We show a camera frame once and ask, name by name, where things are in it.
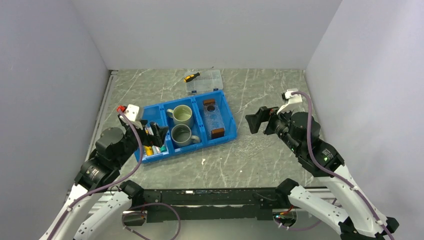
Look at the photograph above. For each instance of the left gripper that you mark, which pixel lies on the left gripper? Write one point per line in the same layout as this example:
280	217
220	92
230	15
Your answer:
157	138

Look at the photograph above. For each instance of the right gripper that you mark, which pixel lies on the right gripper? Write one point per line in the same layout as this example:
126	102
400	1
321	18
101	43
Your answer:
263	114

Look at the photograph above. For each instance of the grey ceramic mug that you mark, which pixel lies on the grey ceramic mug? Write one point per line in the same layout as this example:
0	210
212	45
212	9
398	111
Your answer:
182	136

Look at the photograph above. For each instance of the light green ceramic mug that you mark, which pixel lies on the light green ceramic mug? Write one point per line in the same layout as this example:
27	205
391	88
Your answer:
181	114

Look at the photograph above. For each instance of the blue three-compartment plastic bin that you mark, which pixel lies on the blue three-compartment plastic bin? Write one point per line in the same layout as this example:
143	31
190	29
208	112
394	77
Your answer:
157	113

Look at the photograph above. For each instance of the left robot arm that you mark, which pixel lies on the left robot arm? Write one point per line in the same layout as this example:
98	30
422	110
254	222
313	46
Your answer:
101	171

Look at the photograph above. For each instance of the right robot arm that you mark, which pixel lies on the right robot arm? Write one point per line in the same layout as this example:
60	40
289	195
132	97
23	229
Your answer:
355	217

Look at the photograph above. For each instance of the white teal toothpaste tube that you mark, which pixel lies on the white teal toothpaste tube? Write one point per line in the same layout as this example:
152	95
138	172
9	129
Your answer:
159	150

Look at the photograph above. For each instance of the yellow toothpaste tube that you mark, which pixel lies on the yellow toothpaste tube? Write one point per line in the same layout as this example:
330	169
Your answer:
148	151

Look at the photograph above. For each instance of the clear toothbrush holder brown ends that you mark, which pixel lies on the clear toothbrush holder brown ends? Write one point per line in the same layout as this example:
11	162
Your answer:
213	120

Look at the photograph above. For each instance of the clear plastic organizer box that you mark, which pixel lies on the clear plastic organizer box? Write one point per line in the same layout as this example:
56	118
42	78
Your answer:
208	81

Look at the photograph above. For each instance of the yellow black screwdriver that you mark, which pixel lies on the yellow black screwdriver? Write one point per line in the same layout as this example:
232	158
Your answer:
191	77

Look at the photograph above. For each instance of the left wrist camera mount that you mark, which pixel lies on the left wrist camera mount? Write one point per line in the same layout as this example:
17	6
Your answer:
133	113

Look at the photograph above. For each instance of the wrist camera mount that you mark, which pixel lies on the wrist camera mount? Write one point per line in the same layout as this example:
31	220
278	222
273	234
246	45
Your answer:
133	113
290	101

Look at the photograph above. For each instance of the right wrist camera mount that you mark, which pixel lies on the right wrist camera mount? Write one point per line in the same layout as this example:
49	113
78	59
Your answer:
290	101

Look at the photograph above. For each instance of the aluminium side rail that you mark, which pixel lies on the aluminium side rail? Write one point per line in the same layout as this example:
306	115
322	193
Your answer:
102	112

